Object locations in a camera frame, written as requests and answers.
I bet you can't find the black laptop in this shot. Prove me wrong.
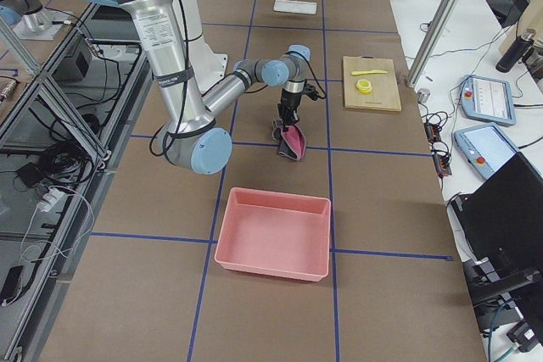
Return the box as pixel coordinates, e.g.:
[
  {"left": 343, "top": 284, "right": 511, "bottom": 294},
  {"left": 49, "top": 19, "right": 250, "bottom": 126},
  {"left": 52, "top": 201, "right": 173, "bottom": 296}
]
[{"left": 450, "top": 153, "right": 543, "bottom": 270}]

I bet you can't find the teach pendant tablet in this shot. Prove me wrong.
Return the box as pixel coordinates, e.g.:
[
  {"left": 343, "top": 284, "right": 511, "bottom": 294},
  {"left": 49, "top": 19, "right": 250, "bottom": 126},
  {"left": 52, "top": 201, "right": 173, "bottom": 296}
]
[
  {"left": 460, "top": 75, "right": 517, "bottom": 126},
  {"left": 453, "top": 122, "right": 519, "bottom": 180}
]

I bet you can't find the black smartphone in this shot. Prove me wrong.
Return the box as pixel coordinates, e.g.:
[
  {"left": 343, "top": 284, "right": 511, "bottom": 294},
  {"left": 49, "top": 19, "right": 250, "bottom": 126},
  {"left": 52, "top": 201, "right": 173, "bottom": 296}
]
[{"left": 1, "top": 265, "right": 24, "bottom": 303}]

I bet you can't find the aluminium frame post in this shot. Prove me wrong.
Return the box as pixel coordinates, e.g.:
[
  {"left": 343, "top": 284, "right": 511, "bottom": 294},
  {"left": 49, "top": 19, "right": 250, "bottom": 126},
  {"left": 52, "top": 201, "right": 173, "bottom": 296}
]
[{"left": 406, "top": 0, "right": 459, "bottom": 88}]

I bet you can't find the near teach pendant tablet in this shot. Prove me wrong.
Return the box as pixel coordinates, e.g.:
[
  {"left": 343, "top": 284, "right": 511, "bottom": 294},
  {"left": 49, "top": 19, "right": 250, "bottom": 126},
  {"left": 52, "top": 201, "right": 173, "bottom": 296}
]
[{"left": 453, "top": 122, "right": 519, "bottom": 180}]

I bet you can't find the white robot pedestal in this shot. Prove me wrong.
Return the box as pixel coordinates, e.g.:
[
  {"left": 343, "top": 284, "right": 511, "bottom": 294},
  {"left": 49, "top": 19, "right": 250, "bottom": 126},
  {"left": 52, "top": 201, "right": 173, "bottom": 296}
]
[{"left": 182, "top": 0, "right": 227, "bottom": 93}]

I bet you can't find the far teach pendant tablet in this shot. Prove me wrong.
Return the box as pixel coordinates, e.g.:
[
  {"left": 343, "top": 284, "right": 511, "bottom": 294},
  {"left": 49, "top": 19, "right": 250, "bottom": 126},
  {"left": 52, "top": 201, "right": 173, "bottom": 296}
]
[{"left": 460, "top": 75, "right": 517, "bottom": 126}]

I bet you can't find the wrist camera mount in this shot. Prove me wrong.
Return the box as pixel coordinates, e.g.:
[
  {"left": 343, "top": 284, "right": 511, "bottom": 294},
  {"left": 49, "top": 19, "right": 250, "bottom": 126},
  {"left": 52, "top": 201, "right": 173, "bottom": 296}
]
[{"left": 302, "top": 83, "right": 327, "bottom": 101}]

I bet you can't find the black water bottle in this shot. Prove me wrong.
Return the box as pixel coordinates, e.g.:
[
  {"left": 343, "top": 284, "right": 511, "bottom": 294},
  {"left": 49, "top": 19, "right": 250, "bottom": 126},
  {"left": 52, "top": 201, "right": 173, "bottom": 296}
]
[{"left": 495, "top": 28, "right": 536, "bottom": 73}]

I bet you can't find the white rectangular tray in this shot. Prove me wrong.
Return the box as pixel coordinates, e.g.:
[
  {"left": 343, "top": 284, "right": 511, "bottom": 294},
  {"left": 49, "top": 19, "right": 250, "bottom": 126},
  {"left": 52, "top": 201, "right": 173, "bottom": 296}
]
[{"left": 273, "top": 0, "right": 317, "bottom": 15}]

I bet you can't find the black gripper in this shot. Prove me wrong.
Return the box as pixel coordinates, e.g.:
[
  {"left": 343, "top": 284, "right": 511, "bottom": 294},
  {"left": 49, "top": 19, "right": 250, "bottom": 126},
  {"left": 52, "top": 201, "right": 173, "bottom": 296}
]
[{"left": 275, "top": 91, "right": 302, "bottom": 131}]

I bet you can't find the yellow lemon slice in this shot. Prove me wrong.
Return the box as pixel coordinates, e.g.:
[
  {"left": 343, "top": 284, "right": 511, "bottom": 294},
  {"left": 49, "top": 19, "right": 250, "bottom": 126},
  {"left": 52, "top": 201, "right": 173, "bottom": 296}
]
[{"left": 355, "top": 79, "right": 372, "bottom": 95}]

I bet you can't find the bamboo cutting board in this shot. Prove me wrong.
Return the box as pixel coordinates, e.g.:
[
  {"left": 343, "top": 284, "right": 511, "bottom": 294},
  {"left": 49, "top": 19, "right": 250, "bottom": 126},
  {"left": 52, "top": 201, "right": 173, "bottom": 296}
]
[{"left": 343, "top": 56, "right": 401, "bottom": 112}]

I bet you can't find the yellow plastic knife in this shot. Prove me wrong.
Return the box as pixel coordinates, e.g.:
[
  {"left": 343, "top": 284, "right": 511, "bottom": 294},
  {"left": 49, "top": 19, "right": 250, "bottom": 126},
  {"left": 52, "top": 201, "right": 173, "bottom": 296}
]
[{"left": 350, "top": 69, "right": 389, "bottom": 76}]

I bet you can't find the pink plastic bin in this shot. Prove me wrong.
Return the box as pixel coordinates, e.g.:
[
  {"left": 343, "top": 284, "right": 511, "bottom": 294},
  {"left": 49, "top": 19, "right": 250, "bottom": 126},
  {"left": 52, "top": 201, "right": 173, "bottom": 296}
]
[{"left": 215, "top": 187, "right": 332, "bottom": 282}]

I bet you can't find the grey and pink cloth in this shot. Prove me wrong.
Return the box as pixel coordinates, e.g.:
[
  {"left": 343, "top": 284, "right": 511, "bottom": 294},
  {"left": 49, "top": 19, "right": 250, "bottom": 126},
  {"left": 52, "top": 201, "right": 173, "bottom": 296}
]
[{"left": 272, "top": 120, "right": 306, "bottom": 162}]

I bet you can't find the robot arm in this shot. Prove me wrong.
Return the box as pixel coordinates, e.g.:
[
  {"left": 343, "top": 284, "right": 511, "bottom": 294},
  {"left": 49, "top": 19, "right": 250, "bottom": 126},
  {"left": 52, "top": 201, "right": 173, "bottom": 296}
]
[{"left": 86, "top": 0, "right": 311, "bottom": 175}]

